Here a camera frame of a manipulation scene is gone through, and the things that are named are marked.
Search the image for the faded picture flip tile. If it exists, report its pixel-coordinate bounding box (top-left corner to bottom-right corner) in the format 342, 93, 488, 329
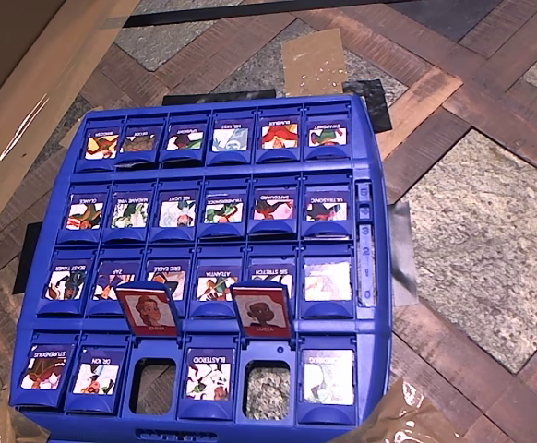
298, 251, 356, 319
295, 341, 358, 425

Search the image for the Safeguard flip tile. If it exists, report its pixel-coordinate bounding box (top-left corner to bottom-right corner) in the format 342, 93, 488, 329
247, 180, 300, 237

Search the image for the Thundershock flip tile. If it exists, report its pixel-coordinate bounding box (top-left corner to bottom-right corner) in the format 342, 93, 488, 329
197, 182, 250, 240

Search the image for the Sir Stretch character card tile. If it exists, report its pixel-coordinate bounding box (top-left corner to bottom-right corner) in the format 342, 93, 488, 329
245, 251, 300, 319

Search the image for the Ultrasonic flip tile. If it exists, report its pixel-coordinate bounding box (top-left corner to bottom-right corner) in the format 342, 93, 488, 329
300, 179, 353, 239

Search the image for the Atlantia character card tile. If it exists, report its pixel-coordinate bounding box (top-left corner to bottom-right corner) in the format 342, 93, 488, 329
189, 251, 246, 318

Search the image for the Bubbles character flip tile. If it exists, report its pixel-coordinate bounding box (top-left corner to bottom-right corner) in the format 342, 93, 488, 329
254, 110, 304, 163

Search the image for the Mr Mist flip tile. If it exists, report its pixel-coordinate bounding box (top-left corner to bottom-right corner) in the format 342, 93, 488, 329
206, 113, 256, 166

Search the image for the Ice Light flip tile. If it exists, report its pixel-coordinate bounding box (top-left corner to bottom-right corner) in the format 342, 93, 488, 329
150, 183, 203, 242

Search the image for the red character card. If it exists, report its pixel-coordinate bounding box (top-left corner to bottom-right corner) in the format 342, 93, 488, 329
230, 281, 293, 341
114, 281, 181, 338

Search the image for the Swamp character flip tile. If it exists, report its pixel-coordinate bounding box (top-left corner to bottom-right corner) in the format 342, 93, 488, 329
303, 109, 353, 161

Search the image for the Eric Eagle character card tile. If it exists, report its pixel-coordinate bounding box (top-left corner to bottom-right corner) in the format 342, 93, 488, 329
141, 251, 194, 317

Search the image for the green villain flip tile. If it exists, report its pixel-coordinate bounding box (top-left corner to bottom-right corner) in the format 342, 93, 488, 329
158, 115, 209, 165

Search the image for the Madame Vine flip tile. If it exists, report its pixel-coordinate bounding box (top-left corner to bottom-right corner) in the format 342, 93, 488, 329
101, 184, 155, 244

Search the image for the blue guess who game board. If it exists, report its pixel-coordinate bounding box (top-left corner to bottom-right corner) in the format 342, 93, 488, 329
8, 94, 394, 443

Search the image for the brown monster flip tile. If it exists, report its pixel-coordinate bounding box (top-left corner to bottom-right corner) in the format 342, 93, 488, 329
115, 118, 166, 166

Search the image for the Blasteroid flip tile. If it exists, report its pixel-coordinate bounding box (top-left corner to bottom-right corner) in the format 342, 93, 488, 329
176, 341, 238, 420

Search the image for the Zap character card tile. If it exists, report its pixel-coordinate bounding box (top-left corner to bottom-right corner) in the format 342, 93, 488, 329
86, 251, 144, 317

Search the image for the Whoosh character flip tile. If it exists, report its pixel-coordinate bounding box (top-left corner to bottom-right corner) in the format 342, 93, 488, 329
75, 120, 125, 173

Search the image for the claw character flip tile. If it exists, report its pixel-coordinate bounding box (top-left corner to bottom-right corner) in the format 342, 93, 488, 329
55, 186, 111, 245

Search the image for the Beast Tamer character card tile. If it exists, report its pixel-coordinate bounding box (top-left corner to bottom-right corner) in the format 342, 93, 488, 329
36, 252, 95, 316

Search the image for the Dr Ion flip tile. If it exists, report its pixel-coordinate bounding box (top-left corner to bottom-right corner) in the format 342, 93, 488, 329
64, 339, 129, 413

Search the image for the Stupendous flip tile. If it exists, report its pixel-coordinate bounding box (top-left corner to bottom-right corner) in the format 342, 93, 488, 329
10, 336, 78, 408

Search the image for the black tape patch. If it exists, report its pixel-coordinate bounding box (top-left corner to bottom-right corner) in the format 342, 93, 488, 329
161, 90, 278, 106
341, 78, 393, 133
12, 221, 43, 296

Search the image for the flat brown tape patch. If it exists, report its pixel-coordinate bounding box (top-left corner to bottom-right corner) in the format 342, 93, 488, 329
280, 27, 349, 97

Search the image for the small brown tape strip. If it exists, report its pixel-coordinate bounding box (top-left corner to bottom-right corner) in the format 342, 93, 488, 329
59, 104, 104, 150

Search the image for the long black tape strip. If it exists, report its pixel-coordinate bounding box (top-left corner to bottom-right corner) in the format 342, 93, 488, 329
123, 0, 392, 29

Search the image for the cardboard box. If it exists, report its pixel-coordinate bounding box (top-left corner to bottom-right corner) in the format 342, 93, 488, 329
0, 0, 141, 253

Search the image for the brown cardboard box wall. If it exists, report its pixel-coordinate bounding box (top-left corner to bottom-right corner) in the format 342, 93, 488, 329
0, 0, 69, 124

